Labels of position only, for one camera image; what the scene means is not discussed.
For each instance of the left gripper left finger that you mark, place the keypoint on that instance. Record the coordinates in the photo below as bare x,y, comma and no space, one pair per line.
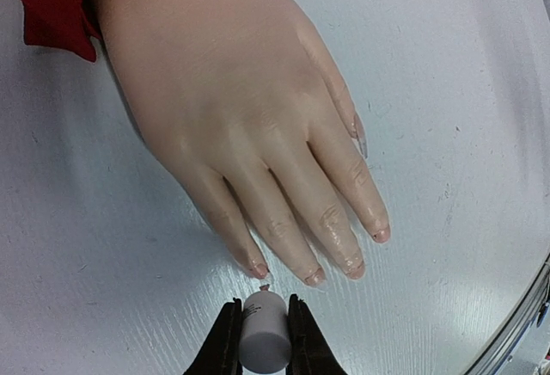
219,354

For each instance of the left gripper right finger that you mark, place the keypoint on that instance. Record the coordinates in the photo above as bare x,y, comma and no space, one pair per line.
310,353

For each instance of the white nail polish cap brush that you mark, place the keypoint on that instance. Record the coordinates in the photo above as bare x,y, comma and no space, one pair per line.
264,346

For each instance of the mannequin hand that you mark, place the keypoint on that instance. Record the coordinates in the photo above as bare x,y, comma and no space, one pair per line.
242,103

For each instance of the red cloth jacket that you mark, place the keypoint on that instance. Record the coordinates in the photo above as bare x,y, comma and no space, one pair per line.
63,24

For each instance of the aluminium front rail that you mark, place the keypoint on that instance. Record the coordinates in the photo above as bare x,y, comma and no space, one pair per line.
530,313

